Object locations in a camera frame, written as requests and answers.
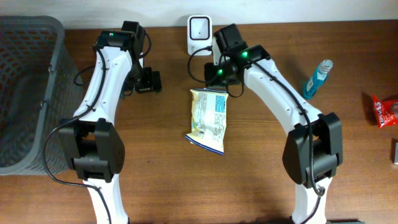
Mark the blue mouthwash bottle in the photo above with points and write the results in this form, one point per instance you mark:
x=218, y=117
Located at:
x=318, y=78

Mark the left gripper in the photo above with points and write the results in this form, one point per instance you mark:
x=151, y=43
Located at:
x=148, y=81

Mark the yellow snack bag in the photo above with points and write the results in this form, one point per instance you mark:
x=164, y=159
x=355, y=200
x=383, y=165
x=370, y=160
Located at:
x=208, y=122

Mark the grey plastic mesh basket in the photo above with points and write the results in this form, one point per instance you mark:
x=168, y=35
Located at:
x=37, y=89

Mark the red candy bag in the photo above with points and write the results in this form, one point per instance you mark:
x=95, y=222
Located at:
x=385, y=112

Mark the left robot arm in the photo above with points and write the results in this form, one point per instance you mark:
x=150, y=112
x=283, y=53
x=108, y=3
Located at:
x=91, y=144

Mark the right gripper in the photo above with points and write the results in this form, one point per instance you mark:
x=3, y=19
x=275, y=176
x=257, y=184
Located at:
x=212, y=74

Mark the white barcode scanner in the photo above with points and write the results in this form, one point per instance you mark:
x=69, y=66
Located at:
x=199, y=32

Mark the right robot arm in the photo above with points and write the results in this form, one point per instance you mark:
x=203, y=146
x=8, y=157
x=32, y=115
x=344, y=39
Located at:
x=314, y=146

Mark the grey object at table edge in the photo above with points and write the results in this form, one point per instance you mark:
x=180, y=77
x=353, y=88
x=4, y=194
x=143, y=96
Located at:
x=396, y=154

